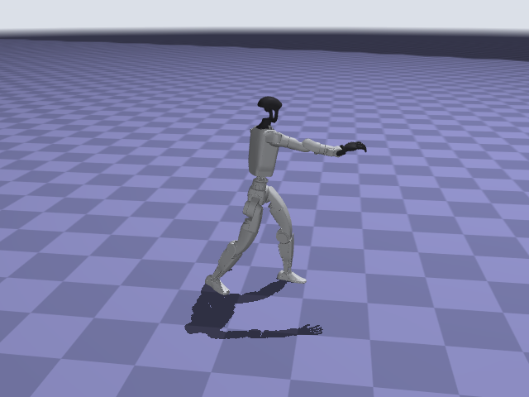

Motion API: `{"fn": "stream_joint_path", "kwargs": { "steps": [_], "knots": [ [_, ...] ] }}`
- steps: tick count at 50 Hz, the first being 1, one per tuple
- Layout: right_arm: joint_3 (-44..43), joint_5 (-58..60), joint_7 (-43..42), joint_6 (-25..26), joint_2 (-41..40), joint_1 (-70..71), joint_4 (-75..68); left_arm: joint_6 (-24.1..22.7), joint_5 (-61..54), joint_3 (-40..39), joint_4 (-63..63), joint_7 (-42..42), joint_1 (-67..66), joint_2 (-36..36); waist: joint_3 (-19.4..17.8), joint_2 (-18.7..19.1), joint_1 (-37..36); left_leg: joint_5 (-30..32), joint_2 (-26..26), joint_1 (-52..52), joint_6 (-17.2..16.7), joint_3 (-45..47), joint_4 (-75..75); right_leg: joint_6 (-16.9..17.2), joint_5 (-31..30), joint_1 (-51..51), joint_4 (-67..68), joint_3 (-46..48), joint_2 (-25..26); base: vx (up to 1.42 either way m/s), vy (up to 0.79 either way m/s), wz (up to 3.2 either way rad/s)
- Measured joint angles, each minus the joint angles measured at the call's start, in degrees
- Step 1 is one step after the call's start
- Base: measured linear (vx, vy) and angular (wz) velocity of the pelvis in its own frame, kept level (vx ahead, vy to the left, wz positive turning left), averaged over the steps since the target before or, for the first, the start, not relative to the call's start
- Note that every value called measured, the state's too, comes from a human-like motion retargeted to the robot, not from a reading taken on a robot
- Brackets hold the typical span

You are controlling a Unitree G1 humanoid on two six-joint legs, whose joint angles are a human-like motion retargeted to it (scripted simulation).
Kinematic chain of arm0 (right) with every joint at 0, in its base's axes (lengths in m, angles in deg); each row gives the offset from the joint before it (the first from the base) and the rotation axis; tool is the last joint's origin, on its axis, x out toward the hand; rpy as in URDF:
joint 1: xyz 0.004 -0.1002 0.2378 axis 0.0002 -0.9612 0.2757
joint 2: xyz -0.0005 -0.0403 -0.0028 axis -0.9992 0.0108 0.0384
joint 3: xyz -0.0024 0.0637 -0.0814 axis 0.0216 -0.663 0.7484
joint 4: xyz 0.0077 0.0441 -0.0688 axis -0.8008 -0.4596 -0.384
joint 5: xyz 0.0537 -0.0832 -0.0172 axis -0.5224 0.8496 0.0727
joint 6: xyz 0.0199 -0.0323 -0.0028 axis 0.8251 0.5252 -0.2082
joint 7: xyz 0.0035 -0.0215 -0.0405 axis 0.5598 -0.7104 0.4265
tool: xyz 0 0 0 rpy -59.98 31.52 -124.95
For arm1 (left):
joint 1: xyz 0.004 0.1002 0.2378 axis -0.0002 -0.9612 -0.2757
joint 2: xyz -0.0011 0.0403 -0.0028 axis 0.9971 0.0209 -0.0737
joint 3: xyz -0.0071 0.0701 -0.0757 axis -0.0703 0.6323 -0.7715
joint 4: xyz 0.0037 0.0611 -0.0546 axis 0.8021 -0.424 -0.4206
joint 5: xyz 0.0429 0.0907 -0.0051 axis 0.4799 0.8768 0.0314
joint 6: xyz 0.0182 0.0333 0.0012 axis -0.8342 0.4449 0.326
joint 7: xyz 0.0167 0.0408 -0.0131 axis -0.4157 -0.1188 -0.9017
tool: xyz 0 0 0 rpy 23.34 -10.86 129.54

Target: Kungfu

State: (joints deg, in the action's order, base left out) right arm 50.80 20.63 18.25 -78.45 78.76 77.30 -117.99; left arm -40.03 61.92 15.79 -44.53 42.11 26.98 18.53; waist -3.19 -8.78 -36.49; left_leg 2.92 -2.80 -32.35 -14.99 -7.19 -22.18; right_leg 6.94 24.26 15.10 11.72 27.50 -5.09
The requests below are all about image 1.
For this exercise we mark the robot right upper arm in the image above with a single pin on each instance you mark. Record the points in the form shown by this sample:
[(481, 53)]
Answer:
[(278, 139)]

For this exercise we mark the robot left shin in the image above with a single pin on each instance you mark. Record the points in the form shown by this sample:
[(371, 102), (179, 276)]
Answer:
[(286, 253)]

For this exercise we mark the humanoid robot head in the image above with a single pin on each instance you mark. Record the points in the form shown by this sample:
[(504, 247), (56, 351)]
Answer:
[(269, 104)]

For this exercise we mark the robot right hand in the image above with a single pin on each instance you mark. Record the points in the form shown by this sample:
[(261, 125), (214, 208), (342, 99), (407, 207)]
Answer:
[(351, 146)]

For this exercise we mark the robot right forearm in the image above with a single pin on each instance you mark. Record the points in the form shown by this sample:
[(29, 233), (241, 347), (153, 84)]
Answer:
[(319, 148)]

